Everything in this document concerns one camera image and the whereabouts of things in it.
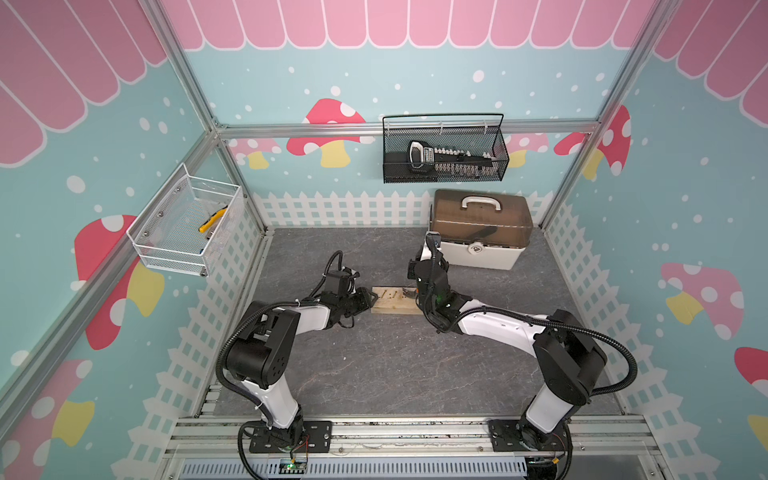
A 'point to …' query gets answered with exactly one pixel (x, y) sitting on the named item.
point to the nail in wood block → (394, 294)
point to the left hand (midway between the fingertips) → (375, 302)
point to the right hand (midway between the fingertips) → (422, 248)
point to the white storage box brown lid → (482, 229)
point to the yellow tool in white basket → (215, 218)
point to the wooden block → (394, 300)
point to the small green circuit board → (292, 467)
